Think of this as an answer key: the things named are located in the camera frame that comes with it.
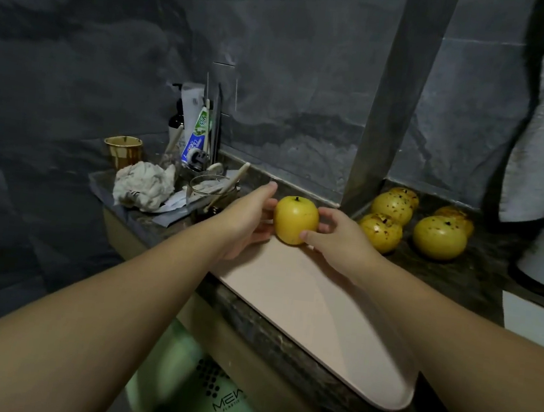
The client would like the person's left forearm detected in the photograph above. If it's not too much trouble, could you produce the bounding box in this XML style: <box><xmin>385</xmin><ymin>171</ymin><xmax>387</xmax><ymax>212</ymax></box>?
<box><xmin>0</xmin><ymin>200</ymin><xmax>241</xmax><ymax>412</ymax></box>

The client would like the white toothpaste tube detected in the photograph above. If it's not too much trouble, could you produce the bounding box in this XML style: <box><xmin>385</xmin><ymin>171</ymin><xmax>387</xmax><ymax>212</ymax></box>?
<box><xmin>173</xmin><ymin>81</ymin><xmax>220</xmax><ymax>171</ymax></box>

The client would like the spotted yellow apple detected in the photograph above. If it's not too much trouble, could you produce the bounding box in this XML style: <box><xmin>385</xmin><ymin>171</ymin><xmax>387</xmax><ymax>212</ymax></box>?
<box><xmin>270</xmin><ymin>193</ymin><xmax>323</xmax><ymax>249</ymax></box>

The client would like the white sink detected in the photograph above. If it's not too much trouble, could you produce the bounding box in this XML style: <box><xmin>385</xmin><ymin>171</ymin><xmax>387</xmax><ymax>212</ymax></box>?
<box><xmin>495</xmin><ymin>290</ymin><xmax>544</xmax><ymax>356</ymax></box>

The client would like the person's right forearm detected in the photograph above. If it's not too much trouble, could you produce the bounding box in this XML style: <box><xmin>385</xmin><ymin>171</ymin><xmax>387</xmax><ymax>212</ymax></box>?
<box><xmin>341</xmin><ymin>257</ymin><xmax>544</xmax><ymax>412</ymax></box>

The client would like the person's left hand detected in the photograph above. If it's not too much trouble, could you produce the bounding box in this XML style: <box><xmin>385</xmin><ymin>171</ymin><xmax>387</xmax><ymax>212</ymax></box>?
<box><xmin>202</xmin><ymin>174</ymin><xmax>282</xmax><ymax>268</ymax></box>

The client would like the gold cup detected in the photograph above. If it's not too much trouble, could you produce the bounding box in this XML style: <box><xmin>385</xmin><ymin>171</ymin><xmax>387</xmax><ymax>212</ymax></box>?
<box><xmin>100</xmin><ymin>132</ymin><xmax>146</xmax><ymax>172</ymax></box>

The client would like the group of yellow apples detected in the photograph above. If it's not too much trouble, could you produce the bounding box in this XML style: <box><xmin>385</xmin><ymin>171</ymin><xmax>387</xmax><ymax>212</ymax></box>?
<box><xmin>355</xmin><ymin>181</ymin><xmax>480</xmax><ymax>267</ymax></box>

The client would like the clear glass mug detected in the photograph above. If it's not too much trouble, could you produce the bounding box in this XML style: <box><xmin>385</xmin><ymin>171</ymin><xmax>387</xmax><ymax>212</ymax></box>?
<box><xmin>184</xmin><ymin>160</ymin><xmax>246</xmax><ymax>225</ymax></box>

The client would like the person's right hand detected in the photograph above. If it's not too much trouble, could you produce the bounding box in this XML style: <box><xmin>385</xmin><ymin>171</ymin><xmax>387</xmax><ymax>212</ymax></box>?
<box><xmin>295</xmin><ymin>204</ymin><xmax>390</xmax><ymax>290</ymax></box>

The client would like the crumpled white rag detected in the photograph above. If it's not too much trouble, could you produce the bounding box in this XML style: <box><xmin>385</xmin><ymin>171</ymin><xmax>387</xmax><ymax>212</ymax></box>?
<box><xmin>110</xmin><ymin>157</ymin><xmax>178</xmax><ymax>215</ymax></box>

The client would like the beige plastic tray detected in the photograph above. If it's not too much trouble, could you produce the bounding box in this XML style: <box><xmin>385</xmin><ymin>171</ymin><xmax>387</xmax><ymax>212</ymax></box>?
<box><xmin>195</xmin><ymin>226</ymin><xmax>434</xmax><ymax>412</ymax></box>

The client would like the light green plastic bin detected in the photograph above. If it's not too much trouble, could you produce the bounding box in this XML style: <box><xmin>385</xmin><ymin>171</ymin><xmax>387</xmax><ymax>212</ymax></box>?
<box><xmin>121</xmin><ymin>315</ymin><xmax>293</xmax><ymax>412</ymax></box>

